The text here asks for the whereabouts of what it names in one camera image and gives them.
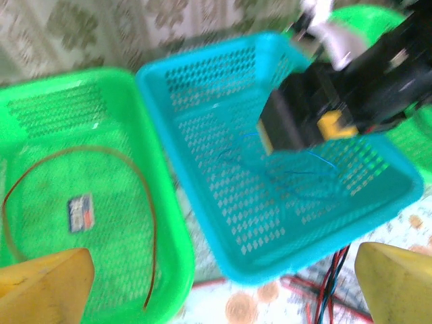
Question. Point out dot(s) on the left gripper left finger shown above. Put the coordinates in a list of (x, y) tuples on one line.
[(44, 290)]

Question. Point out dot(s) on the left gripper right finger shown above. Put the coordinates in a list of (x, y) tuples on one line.
[(401, 287)]

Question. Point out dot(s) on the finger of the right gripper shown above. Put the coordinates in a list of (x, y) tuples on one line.
[(293, 121), (330, 128)]

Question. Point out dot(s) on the green plastic basket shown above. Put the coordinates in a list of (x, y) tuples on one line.
[(111, 189), (415, 141)]

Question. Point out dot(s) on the small printed label sticker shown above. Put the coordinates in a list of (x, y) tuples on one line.
[(81, 212)]

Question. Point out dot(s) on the blue plastic basket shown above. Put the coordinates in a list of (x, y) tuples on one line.
[(236, 189)]

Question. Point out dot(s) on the floral tablecloth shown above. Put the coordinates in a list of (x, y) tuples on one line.
[(216, 303)]

